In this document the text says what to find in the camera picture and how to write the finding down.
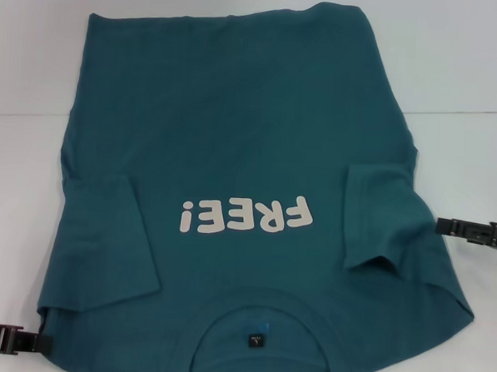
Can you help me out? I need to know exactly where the teal FREE print T-shirt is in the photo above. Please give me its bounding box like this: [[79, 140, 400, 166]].
[[32, 0, 490, 372]]

